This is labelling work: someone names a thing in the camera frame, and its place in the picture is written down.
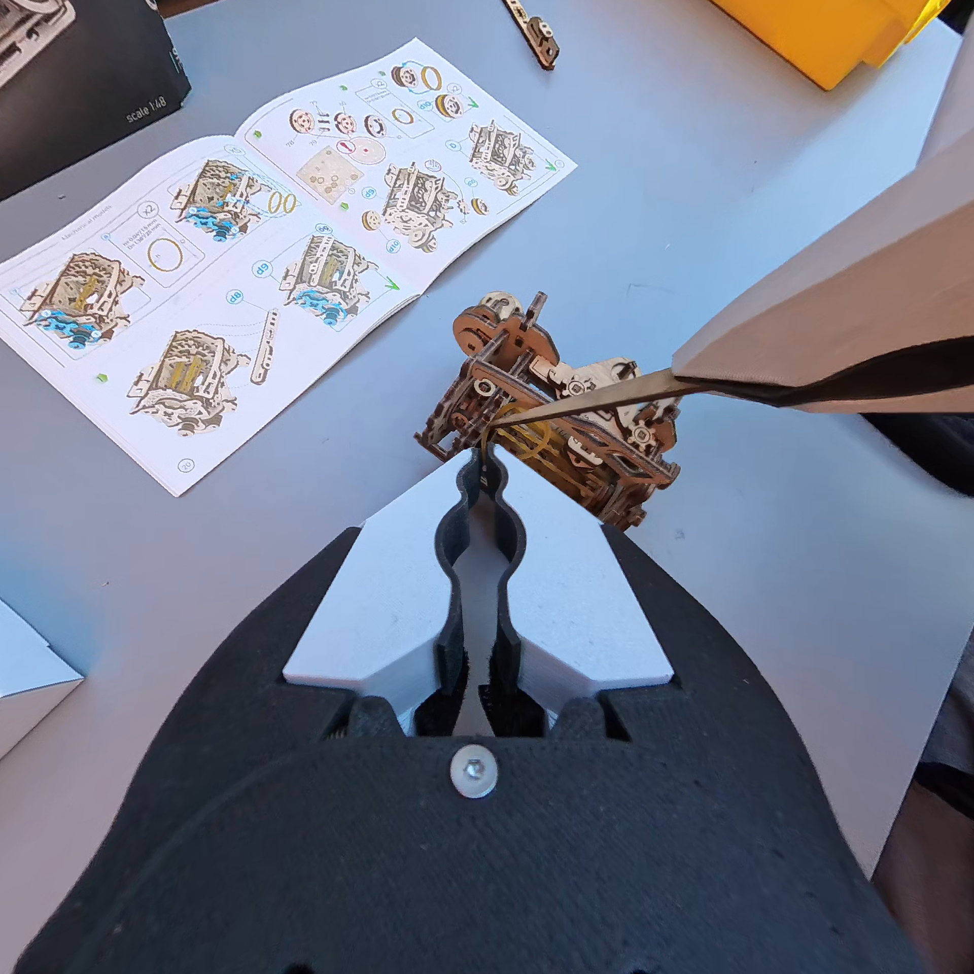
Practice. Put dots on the white instruction sheet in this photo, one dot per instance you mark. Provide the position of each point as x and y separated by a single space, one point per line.
30 654

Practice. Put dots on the yellow box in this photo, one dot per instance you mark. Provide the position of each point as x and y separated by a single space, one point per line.
822 38

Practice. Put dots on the black model kit box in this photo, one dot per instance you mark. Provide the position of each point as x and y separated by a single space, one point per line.
91 76

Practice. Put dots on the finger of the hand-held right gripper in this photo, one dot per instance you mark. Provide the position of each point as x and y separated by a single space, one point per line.
837 304
898 392

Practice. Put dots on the small wooden model part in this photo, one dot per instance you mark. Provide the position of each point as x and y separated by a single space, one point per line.
542 38

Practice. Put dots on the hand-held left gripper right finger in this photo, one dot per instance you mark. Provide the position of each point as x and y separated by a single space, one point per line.
586 609

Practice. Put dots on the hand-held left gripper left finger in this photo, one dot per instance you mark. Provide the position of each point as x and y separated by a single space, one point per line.
373 609

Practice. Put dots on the open instruction booklet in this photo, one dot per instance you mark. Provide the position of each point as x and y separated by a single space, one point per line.
304 228

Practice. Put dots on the yellow rubber band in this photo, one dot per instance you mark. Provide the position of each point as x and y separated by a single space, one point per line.
495 422

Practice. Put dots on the wooden mechanical model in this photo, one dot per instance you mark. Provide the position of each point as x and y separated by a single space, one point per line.
609 449

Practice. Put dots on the thin wooden stick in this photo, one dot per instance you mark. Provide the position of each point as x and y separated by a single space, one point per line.
601 402

